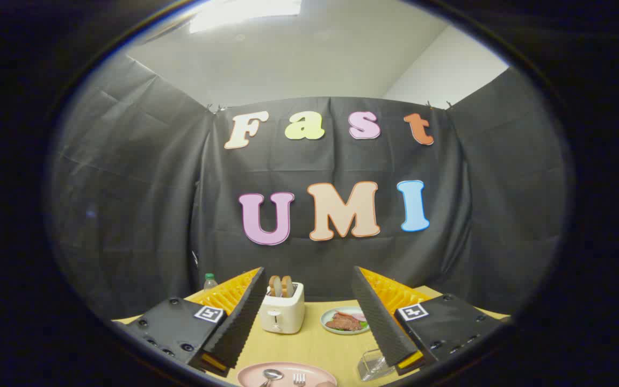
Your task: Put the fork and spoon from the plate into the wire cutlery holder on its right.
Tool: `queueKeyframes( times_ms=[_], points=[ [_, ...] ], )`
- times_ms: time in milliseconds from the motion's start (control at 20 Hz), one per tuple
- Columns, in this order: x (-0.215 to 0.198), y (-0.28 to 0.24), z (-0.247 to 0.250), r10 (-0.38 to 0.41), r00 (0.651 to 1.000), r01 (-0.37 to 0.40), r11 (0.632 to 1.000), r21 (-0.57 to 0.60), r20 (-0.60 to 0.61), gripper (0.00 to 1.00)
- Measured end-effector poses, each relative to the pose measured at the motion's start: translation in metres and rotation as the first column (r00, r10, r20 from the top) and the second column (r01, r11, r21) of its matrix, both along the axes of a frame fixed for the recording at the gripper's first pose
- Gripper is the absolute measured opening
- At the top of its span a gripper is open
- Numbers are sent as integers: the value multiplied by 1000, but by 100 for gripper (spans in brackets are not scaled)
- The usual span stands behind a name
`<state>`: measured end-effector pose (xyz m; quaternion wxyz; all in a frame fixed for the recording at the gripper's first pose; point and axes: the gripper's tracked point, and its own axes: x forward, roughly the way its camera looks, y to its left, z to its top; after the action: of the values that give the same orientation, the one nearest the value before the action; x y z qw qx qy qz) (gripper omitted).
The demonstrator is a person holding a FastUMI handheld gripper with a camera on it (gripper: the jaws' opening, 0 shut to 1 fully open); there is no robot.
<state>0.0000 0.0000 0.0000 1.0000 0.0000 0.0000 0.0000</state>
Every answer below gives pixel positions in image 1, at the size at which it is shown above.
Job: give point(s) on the white toaster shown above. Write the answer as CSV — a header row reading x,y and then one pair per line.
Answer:
x,y
282,314

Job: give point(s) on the sliced meat with lettuce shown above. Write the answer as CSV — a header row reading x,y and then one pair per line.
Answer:
x,y
344,321

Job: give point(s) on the toasted bread slice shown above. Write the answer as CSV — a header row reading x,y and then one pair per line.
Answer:
x,y
274,286
287,286

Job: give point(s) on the metal fork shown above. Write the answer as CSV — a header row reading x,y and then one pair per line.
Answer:
x,y
299,379

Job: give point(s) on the metal spoon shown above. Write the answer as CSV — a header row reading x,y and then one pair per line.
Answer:
x,y
273,374

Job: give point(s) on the pink plate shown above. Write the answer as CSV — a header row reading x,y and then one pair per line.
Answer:
x,y
315,373

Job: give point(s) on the ceiling light panel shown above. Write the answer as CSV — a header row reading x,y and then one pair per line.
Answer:
x,y
245,13

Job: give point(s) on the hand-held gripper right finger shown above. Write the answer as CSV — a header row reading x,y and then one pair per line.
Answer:
x,y
378,317

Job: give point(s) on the clear plastic water bottle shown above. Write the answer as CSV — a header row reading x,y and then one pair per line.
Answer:
x,y
210,282

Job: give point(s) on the clear glass container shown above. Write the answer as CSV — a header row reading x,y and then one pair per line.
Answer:
x,y
371,365

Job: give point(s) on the black backdrop cloth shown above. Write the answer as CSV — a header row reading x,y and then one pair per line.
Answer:
x,y
127,215

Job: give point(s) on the pale green plate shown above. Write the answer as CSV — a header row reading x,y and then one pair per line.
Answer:
x,y
326,323

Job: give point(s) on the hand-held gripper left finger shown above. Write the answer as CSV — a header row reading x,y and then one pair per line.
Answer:
x,y
237,322

